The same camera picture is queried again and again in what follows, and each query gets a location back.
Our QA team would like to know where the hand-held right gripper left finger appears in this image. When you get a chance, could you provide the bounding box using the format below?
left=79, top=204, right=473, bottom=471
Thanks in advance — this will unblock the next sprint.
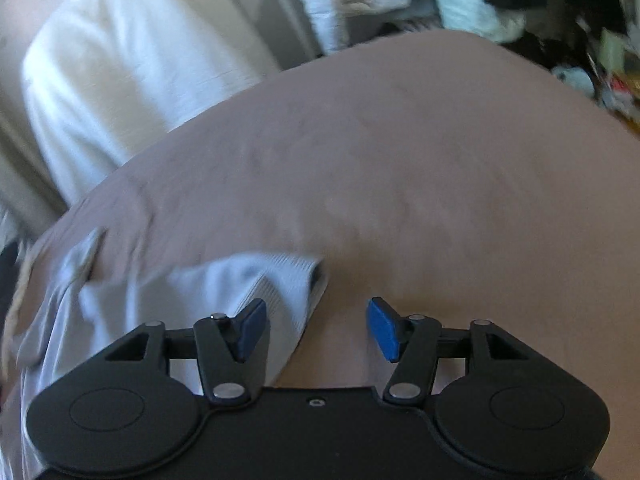
left=104, top=298, right=271, bottom=405

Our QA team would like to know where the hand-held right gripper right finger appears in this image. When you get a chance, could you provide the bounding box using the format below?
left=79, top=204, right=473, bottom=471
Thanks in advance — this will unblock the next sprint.
left=366, top=297, right=535, bottom=405

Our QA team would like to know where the light grey garment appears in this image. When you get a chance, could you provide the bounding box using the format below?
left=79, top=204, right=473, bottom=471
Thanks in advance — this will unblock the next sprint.
left=0, top=227, right=328, bottom=480

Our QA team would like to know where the pile of dark clothes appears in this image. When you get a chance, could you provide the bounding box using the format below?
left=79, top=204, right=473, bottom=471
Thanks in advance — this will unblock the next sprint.
left=440, top=0, right=640, bottom=136

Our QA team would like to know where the mauve bed sheet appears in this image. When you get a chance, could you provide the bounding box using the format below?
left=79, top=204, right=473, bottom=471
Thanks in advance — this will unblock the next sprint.
left=0, top=0, right=640, bottom=480

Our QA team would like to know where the cream pillow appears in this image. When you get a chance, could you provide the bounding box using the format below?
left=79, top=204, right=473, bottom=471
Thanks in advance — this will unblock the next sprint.
left=0, top=0, right=321, bottom=233

